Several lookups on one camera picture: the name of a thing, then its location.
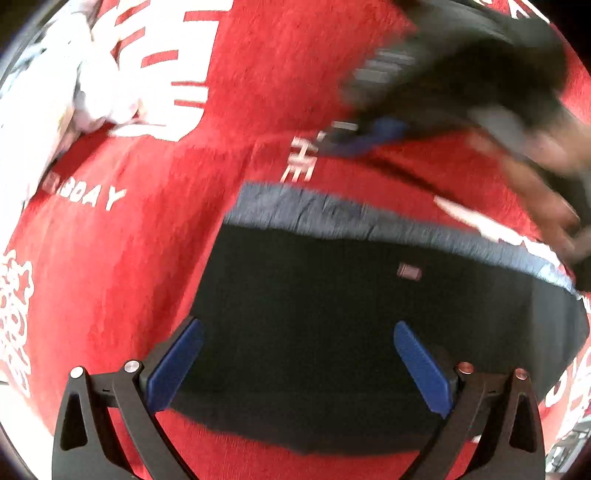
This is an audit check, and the crumpled white grey quilt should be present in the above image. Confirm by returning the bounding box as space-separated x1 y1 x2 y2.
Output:
1 1 139 194

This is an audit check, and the red wedding print blanket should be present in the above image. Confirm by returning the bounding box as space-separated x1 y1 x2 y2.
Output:
1 1 590 479

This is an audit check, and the person's right hand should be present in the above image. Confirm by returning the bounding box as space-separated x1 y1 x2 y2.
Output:
470 114 590 266

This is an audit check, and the black pants grey patterned band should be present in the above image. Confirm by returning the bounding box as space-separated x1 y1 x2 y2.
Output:
172 183 589 455

